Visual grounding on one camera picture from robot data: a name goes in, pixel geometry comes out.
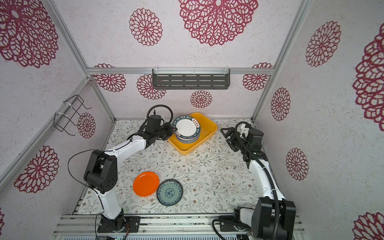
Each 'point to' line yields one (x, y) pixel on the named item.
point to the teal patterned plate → (169, 192)
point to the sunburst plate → (188, 141)
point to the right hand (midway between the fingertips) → (224, 132)
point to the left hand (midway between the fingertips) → (178, 130)
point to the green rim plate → (188, 127)
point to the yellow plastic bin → (208, 127)
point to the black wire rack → (70, 111)
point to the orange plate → (145, 184)
